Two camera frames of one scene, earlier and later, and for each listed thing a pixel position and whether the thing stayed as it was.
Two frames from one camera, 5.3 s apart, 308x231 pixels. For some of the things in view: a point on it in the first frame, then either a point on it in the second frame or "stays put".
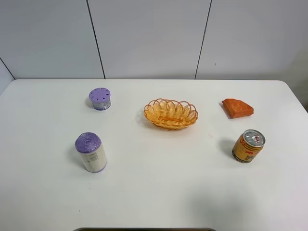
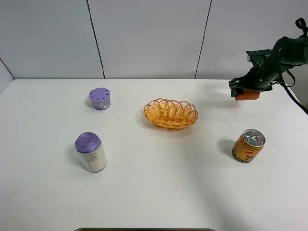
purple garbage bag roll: x=90 y=146 stays put
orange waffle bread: x=237 y=108 to x=247 y=95
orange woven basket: x=171 y=114 stays put
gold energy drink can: x=248 y=146 stays put
